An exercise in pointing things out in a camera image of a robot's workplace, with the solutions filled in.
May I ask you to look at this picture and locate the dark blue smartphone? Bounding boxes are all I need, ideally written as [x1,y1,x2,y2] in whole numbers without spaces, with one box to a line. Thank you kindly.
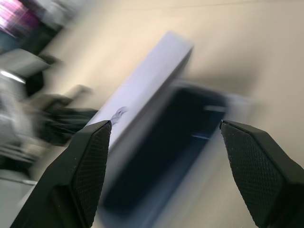
[102,86,228,209]

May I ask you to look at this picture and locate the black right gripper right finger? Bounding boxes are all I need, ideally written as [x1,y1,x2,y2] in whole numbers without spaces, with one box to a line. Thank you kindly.
[219,119,304,228]

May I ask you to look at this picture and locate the white phone box lid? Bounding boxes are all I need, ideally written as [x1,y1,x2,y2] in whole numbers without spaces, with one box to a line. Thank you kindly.
[85,30,194,152]

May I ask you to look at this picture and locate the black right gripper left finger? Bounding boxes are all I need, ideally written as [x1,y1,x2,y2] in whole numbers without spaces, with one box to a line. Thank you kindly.
[13,120,113,228]

